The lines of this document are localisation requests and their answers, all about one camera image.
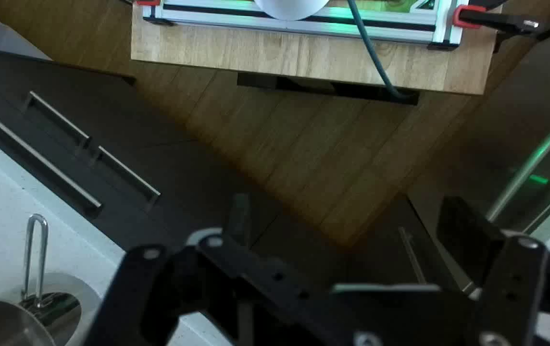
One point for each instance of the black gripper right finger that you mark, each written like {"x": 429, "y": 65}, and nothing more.
{"x": 511, "y": 290}

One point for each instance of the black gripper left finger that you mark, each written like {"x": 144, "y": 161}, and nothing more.
{"x": 159, "y": 295}

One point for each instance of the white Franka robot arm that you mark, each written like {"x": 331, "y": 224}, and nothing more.
{"x": 290, "y": 7}

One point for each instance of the dark dishwasher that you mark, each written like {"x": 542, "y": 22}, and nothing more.
{"x": 544, "y": 142}

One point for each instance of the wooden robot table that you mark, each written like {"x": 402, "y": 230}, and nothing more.
{"x": 286, "y": 61}

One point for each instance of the aluminium profile frame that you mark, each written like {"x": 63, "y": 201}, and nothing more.
{"x": 300, "y": 24}

